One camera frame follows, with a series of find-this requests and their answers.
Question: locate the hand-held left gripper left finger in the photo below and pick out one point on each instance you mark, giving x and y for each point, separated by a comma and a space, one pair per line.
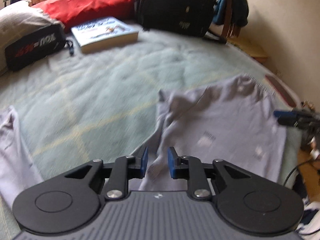
143, 163

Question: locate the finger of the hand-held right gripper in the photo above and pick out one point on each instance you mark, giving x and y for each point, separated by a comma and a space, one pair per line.
290, 122
285, 113

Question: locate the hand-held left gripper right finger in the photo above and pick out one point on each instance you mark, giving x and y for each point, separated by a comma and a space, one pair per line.
172, 163

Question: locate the grey pants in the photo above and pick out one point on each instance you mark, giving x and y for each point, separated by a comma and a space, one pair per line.
225, 120

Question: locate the black white patterned clothing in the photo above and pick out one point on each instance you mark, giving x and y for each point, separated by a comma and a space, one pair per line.
311, 212

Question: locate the green plaid blanket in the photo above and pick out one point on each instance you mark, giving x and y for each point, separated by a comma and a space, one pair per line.
100, 90

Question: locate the wooden chair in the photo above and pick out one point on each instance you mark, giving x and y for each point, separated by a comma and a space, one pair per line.
228, 27

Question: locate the blue cloth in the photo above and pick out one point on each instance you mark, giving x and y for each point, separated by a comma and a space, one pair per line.
237, 7

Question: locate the thick paperback book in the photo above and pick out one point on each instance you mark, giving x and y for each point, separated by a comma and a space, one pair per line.
105, 32

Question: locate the black backpack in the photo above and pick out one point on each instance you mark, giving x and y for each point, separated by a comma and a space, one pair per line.
175, 5

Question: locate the black pouch with red print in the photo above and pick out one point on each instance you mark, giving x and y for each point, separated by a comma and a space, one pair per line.
32, 46

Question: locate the red quilt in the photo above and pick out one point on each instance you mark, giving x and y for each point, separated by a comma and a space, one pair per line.
87, 5

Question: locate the grey pillow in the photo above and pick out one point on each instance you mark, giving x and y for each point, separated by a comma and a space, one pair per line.
22, 17

